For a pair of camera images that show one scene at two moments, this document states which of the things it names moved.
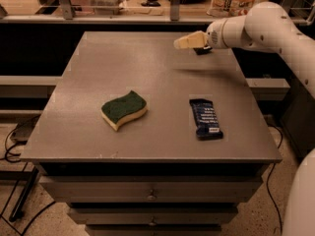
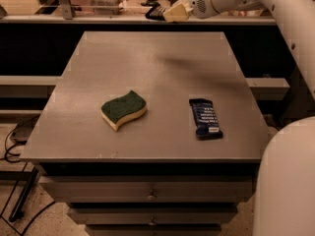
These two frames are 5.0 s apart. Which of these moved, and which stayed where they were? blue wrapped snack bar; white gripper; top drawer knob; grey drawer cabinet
Moved: white gripper
Stayed: blue wrapped snack bar; grey drawer cabinet; top drawer knob
